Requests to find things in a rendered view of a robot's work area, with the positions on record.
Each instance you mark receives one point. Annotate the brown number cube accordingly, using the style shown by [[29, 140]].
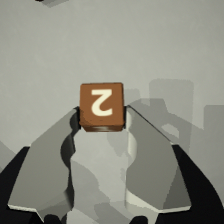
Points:
[[102, 107]]

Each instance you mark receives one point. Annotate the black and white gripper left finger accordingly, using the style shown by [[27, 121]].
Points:
[[37, 181]]

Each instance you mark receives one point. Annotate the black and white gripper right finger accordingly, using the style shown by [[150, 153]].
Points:
[[163, 183]]

